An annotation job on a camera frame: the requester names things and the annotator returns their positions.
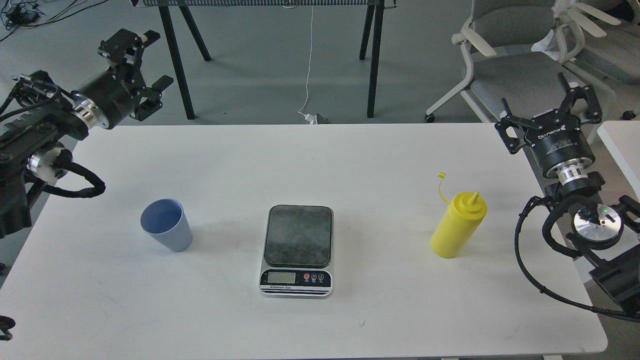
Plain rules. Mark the yellow squeeze bottle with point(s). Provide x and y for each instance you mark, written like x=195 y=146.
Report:
x=463 y=215

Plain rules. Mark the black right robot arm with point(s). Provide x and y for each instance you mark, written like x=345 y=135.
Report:
x=578 y=225

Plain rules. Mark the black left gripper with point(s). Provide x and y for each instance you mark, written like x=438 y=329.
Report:
x=120 y=91

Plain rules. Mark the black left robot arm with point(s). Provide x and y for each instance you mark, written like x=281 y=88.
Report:
x=37 y=113

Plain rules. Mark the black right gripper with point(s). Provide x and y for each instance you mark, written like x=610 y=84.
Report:
x=556 y=138

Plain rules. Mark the digital kitchen scale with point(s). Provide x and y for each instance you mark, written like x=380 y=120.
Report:
x=298 y=252

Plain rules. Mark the blue plastic cup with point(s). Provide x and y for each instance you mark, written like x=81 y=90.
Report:
x=165 y=220

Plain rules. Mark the white power adapter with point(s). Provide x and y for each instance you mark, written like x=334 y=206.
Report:
x=315 y=119

